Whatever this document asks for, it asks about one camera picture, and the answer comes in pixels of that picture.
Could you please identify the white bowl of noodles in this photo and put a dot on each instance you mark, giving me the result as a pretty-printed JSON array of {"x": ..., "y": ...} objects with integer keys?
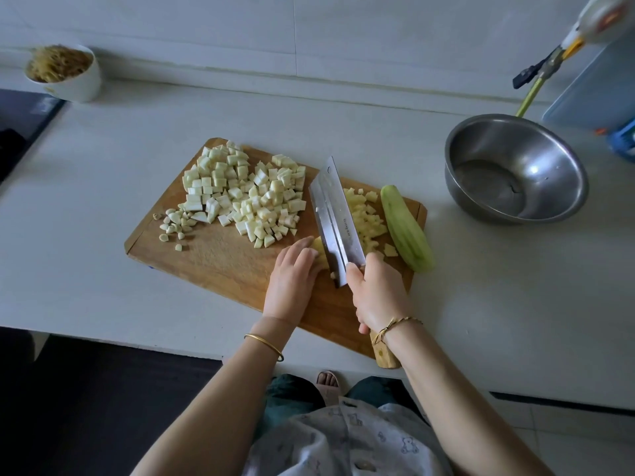
[{"x": 61, "y": 72}]

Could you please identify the pile of garlic cloves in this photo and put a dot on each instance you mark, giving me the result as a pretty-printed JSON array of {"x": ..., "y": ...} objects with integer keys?
[{"x": 174, "y": 228}]

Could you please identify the peeled yellow potato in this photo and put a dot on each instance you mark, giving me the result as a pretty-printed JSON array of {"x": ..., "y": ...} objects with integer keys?
[{"x": 365, "y": 218}]

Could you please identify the person's left forearm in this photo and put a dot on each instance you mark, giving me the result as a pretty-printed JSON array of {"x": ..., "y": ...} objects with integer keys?
[{"x": 208, "y": 416}]

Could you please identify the deep stainless steel bowl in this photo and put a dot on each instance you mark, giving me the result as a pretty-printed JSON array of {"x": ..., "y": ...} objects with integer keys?
[{"x": 551, "y": 158}]

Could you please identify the person's right hand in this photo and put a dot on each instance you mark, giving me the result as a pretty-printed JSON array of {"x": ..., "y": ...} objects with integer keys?
[{"x": 379, "y": 290}]

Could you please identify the pile of white diced vegetable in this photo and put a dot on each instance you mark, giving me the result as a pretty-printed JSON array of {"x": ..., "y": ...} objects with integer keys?
[{"x": 266, "y": 198}]

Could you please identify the black floor mat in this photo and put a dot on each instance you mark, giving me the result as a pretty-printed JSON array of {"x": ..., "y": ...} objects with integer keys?
[{"x": 109, "y": 416}]

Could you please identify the person's right foot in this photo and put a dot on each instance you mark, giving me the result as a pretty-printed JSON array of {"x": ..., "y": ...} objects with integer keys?
[{"x": 328, "y": 383}]

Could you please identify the yellow potato piece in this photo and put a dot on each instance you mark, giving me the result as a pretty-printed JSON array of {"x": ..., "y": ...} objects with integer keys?
[{"x": 319, "y": 254}]

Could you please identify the white patterned garment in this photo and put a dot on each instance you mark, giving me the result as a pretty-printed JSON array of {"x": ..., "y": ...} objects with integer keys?
[{"x": 347, "y": 441}]

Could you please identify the dark green trousers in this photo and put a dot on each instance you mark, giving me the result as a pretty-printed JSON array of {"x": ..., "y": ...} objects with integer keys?
[{"x": 283, "y": 396}]

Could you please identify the dark green bottle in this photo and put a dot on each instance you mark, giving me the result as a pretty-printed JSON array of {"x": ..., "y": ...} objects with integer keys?
[{"x": 625, "y": 139}]

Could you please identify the person's left hand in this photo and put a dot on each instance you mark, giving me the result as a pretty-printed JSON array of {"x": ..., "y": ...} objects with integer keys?
[{"x": 290, "y": 287}]

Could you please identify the gold bangle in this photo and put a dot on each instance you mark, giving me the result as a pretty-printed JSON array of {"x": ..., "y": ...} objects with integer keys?
[{"x": 264, "y": 345}]

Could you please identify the black gas stove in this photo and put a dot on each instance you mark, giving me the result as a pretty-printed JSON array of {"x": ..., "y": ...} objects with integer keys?
[{"x": 22, "y": 129}]

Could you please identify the peeled green cucumber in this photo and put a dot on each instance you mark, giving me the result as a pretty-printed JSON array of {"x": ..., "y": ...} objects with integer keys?
[{"x": 407, "y": 228}]

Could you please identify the person's right forearm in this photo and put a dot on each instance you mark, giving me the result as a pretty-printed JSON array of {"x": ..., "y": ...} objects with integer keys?
[{"x": 461, "y": 406}]

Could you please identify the light blue plastic board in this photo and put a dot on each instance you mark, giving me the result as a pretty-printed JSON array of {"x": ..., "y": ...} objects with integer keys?
[{"x": 595, "y": 94}]

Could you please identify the wooden cutting board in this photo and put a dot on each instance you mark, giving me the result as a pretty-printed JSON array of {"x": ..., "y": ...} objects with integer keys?
[{"x": 213, "y": 260}]

